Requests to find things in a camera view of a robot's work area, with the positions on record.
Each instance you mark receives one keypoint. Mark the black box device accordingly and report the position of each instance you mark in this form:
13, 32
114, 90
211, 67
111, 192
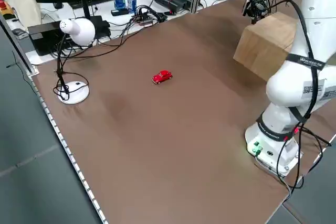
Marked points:
42, 43

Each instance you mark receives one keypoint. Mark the light wooden cabinet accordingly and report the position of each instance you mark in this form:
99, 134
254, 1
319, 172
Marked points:
262, 51

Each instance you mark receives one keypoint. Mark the power strip with plugs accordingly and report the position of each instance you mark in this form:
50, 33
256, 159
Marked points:
144, 18

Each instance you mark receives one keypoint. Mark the small blue label bottle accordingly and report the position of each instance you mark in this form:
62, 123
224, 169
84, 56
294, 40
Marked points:
120, 3

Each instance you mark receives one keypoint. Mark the black computer mouse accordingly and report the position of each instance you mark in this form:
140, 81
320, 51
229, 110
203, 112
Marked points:
58, 5

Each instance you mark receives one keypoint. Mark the red toy car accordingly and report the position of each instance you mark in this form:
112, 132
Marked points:
161, 77

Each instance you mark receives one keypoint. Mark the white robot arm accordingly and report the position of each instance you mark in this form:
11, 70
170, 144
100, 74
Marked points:
288, 90

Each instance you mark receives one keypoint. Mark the flat black device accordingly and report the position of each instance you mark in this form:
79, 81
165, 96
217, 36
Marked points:
119, 12

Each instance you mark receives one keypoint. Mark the white desk lamp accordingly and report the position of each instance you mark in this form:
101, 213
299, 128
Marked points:
81, 31

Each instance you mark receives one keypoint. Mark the red emergency stop button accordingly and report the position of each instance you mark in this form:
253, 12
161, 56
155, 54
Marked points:
3, 5

